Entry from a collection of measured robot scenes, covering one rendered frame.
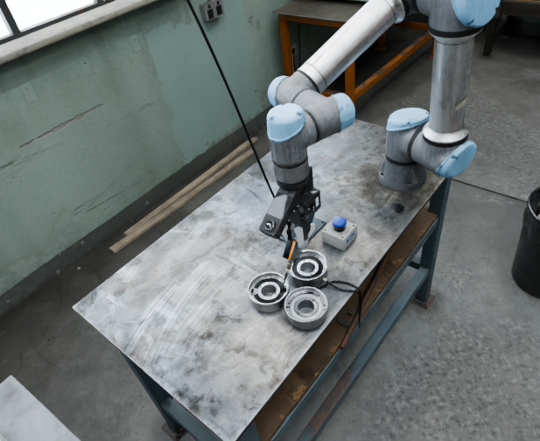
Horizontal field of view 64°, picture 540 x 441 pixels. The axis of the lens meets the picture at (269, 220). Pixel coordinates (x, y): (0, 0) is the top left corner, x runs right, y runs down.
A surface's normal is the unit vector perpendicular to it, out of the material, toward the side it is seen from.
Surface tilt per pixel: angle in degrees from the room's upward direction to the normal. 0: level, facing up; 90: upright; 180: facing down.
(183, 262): 0
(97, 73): 90
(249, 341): 0
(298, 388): 0
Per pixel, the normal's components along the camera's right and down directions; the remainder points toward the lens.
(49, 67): 0.77, 0.35
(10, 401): -0.12, -0.74
